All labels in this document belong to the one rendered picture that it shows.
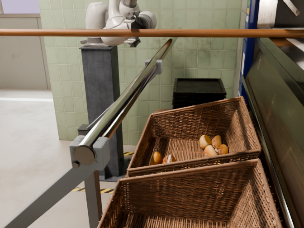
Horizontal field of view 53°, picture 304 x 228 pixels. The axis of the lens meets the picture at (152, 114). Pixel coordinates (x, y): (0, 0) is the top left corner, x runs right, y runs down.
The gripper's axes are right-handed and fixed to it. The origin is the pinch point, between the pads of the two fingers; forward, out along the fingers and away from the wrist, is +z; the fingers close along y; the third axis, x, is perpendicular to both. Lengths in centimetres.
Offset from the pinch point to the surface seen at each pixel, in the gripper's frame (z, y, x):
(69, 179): 87, 8, -14
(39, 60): -269, 78, 204
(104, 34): 1.6, 0.9, 9.7
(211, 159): 26, 39, -34
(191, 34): 1.3, 0.7, -24.7
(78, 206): -33, 120, 49
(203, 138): -19, 55, -31
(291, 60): 37, 2, -53
